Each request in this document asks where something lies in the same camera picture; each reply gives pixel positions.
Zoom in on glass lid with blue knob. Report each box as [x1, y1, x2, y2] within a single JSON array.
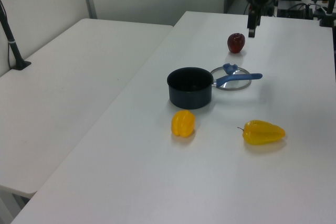
[[210, 63, 252, 91]]

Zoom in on black electronics box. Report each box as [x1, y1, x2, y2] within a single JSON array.
[[277, 0, 313, 19]]

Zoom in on long yellow toy pepper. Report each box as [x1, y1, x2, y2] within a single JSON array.
[[237, 120, 286, 146]]

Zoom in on round yellow toy pepper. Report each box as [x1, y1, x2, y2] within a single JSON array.
[[171, 110, 196, 138]]

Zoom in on black pole with white band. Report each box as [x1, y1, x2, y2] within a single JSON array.
[[0, 0, 32, 71]]

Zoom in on black camera stand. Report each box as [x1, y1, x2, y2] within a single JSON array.
[[319, 0, 336, 28]]

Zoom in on dark pot with blue handle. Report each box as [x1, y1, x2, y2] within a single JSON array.
[[166, 67, 263, 110]]

